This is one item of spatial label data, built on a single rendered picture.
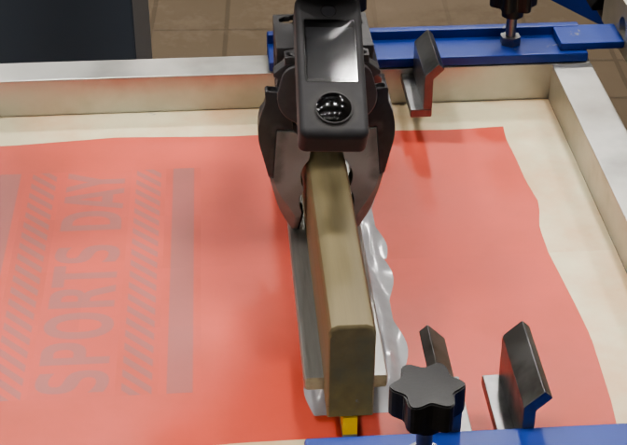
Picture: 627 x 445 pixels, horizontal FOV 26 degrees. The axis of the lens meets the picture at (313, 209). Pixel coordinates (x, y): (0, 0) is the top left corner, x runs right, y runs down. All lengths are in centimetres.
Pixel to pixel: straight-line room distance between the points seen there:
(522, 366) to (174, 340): 27
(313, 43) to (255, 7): 285
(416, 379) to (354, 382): 9
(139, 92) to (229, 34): 236
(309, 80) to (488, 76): 41
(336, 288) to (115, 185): 35
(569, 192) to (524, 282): 14
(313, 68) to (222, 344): 22
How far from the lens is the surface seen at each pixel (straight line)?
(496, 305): 104
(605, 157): 116
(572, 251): 110
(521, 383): 86
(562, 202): 116
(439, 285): 105
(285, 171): 101
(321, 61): 92
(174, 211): 114
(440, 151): 122
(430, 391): 79
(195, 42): 359
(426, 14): 375
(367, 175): 102
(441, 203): 115
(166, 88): 128
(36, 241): 112
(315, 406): 94
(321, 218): 94
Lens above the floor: 157
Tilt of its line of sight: 33 degrees down
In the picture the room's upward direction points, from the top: straight up
